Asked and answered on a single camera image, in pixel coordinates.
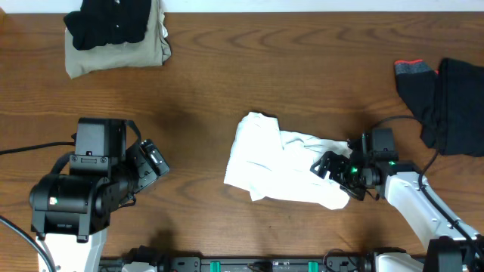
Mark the white t-shirt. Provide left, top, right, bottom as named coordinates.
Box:
left=224, top=112, right=352, bottom=210

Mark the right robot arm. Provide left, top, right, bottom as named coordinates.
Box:
left=310, top=151, right=483, bottom=271

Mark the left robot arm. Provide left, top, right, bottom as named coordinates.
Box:
left=29, top=139, right=169, bottom=271

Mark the black garment with red trim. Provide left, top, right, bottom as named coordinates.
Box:
left=394, top=59, right=438, bottom=148

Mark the folded khaki garment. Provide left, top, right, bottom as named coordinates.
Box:
left=65, top=0, right=172, bottom=79

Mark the black garment right edge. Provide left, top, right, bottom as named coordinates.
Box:
left=435, top=58, right=483, bottom=157

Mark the folded black garment on stack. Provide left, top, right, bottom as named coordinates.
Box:
left=64, top=0, right=152, bottom=51

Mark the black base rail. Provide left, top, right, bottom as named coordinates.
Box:
left=98, top=245, right=428, bottom=272

